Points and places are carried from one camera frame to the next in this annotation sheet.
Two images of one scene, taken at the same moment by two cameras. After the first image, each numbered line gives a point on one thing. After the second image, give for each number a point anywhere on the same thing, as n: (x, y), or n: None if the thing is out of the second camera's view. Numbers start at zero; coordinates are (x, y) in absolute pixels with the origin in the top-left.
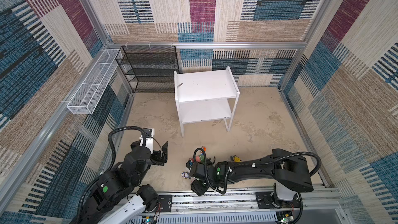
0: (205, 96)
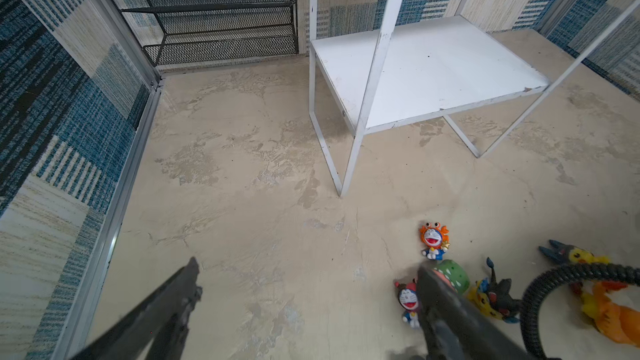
0: (362, 83)
